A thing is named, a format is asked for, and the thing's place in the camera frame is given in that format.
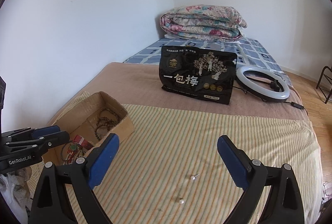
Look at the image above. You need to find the cream bead bracelet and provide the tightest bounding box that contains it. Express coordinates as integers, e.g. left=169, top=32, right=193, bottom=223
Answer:
left=61, top=143, right=86, bottom=165

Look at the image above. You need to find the watch with red strap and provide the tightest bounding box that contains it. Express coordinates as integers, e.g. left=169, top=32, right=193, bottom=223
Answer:
left=72, top=135, right=94, bottom=152

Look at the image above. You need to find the brown wooden bead necklace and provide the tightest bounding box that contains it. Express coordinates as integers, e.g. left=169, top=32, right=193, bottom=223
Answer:
left=94, top=108, right=121, bottom=142

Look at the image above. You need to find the red string jade pendant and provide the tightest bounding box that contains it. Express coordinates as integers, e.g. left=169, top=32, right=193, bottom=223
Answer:
left=67, top=144, right=77, bottom=153

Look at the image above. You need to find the cardboard box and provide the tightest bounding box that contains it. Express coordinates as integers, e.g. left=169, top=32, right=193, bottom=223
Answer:
left=43, top=91, right=134, bottom=165

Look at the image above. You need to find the white plastic bag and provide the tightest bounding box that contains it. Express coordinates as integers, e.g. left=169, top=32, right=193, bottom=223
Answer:
left=1, top=169, right=32, bottom=223

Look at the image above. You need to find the brown bed blanket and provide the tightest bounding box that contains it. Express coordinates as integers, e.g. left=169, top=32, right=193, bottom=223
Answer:
left=48, top=61, right=311, bottom=126

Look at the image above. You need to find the striped yellow towel blanket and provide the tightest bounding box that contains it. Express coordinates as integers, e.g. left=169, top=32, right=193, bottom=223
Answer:
left=95, top=104, right=323, bottom=223

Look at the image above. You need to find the black metal rack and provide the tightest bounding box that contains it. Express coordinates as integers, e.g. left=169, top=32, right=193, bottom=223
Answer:
left=316, top=65, right=332, bottom=104

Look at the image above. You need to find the black snack bag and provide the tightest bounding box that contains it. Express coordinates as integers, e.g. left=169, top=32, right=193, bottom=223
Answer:
left=159, top=46, right=237, bottom=105

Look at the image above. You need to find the blue checked bed sheet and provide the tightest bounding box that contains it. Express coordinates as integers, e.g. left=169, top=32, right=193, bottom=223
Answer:
left=122, top=37, right=293, bottom=85

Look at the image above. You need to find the folded floral quilt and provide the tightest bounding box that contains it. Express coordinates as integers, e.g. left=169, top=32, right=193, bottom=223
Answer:
left=159, top=5, right=248, bottom=41

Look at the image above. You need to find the black ring light cable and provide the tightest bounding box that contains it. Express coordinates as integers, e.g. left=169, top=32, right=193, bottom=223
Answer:
left=232, top=84, right=310, bottom=117

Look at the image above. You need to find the white ring light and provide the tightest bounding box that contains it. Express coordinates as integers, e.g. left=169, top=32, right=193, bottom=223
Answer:
left=236, top=66, right=290, bottom=103

